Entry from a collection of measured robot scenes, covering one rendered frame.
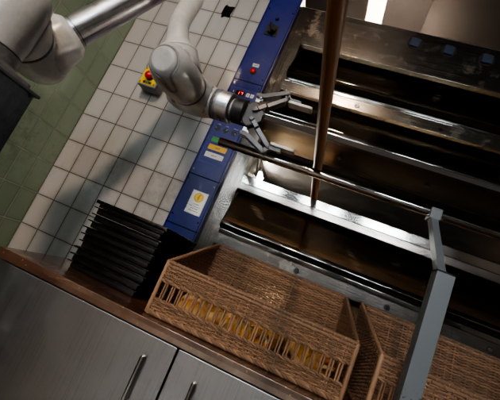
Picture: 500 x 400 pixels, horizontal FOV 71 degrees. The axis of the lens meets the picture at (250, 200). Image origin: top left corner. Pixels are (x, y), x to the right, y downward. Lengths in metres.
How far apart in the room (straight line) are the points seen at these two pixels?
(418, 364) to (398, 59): 1.36
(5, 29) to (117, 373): 0.89
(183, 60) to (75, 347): 0.77
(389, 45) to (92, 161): 1.50
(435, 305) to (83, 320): 0.86
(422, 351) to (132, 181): 1.33
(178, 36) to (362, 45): 1.09
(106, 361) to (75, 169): 1.08
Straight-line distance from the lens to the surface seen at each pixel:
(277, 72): 1.79
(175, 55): 0.90
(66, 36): 1.32
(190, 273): 1.00
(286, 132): 1.51
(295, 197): 1.51
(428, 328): 0.89
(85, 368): 1.07
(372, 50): 1.87
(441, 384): 1.02
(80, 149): 1.92
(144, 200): 1.66
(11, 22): 1.14
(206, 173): 1.57
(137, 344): 1.00
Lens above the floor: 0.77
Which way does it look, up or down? 12 degrees up
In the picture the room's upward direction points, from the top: 23 degrees clockwise
